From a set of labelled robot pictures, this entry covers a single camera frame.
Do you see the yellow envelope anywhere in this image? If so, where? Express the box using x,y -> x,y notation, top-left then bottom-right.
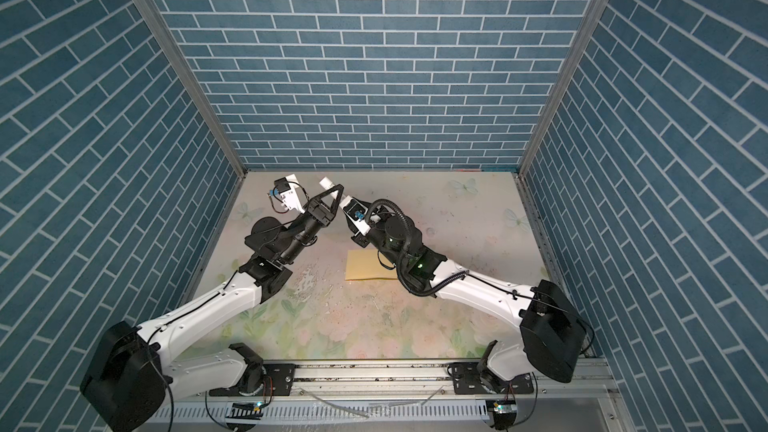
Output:
345,249 -> 397,281

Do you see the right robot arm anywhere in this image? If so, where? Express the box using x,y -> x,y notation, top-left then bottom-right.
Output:
342,197 -> 590,393

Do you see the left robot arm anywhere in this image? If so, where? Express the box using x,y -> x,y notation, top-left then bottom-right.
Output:
80,179 -> 344,431

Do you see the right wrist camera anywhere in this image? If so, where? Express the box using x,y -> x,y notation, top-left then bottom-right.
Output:
340,195 -> 370,236

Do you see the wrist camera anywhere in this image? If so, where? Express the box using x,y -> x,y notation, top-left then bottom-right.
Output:
340,195 -> 370,236
268,174 -> 308,215

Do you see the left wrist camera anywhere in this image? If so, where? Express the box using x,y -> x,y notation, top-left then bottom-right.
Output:
268,174 -> 308,215

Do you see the black corrugated cable hose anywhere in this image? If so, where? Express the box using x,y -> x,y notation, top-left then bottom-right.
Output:
362,197 -> 469,298

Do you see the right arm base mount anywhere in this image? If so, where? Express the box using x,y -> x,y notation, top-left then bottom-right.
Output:
446,361 -> 535,396

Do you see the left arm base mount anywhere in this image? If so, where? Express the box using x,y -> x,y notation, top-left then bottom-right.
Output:
209,363 -> 296,399

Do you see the white vented cable duct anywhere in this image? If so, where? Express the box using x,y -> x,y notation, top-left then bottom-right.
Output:
148,399 -> 489,425

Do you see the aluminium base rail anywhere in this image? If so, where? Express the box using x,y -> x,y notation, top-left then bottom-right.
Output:
135,359 -> 635,431

